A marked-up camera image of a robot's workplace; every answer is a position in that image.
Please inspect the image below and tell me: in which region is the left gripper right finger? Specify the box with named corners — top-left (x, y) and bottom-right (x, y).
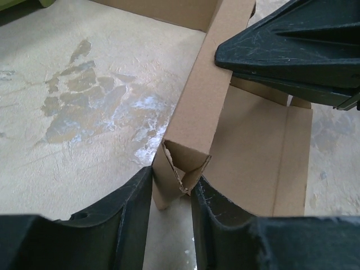
top-left (191, 178), bottom-right (359, 269)

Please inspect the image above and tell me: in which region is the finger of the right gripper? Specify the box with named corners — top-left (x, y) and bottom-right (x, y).
top-left (215, 1), bottom-right (359, 89)
top-left (233, 72), bottom-right (359, 110)

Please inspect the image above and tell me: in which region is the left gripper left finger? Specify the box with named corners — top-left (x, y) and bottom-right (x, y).
top-left (1, 166), bottom-right (152, 269)

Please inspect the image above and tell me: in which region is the brown paper box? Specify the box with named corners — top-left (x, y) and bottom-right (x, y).
top-left (105, 1), bottom-right (313, 217)

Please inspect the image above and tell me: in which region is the olive green plastic basket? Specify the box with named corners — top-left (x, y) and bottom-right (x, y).
top-left (1, 0), bottom-right (56, 26)

